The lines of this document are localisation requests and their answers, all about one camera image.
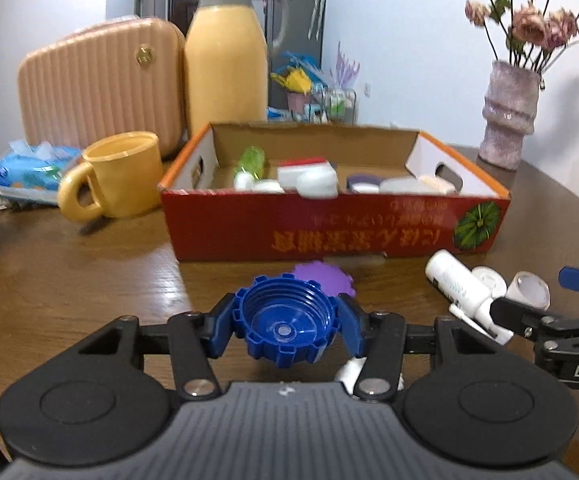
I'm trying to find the yellow mug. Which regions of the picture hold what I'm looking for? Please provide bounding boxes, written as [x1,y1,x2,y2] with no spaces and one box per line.
[58,131,164,222]

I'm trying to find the purple flower decoration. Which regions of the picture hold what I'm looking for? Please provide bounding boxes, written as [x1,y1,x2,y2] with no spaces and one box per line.
[332,42,361,89]

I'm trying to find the blue folded item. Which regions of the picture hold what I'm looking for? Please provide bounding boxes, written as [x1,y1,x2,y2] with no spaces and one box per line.
[279,50,320,81]

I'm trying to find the white tube bottle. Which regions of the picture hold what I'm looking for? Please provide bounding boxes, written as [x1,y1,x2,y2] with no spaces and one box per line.
[424,250,515,346]

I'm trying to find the white round cap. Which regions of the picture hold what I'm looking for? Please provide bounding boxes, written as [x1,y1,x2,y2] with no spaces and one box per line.
[471,266,508,297]

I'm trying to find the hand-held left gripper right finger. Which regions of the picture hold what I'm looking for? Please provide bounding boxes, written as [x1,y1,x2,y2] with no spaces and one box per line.
[337,295,500,403]

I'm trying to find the yellow thermos jug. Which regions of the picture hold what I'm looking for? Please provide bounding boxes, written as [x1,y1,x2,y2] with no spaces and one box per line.
[184,0,290,139]

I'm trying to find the white and red lint brush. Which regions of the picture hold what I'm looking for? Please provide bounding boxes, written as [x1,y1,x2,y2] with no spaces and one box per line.
[276,157,337,193]

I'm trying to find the blue tissue pack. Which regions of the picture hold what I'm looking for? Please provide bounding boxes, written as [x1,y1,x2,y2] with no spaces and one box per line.
[0,140,83,206]

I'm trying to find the pink ceramic vase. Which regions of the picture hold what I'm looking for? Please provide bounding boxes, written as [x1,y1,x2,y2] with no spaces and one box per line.
[478,60,543,171]

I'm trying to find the white folded umbrella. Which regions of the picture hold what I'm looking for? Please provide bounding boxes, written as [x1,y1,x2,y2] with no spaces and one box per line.
[308,0,328,41]

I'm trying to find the blue threaded cap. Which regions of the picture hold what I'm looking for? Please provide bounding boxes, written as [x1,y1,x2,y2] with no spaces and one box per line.
[232,273,343,368]

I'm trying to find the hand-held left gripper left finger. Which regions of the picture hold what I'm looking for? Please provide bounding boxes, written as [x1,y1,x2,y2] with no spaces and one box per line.
[76,292,242,402]

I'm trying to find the pink ribbed suitcase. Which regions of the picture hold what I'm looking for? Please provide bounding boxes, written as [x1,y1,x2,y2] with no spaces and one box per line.
[18,16,188,159]

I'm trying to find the red cardboard box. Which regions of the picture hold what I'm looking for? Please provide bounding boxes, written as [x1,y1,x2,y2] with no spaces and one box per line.
[158,121,513,263]

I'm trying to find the translucent white cap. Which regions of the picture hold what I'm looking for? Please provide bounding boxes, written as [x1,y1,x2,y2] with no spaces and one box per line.
[506,271,551,310]

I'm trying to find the purple gear-shaped cap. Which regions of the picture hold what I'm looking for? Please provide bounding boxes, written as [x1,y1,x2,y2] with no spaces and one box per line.
[292,260,357,298]

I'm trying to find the dried pink rose bouquet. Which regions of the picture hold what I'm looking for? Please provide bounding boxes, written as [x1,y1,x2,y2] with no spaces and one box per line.
[442,0,579,74]

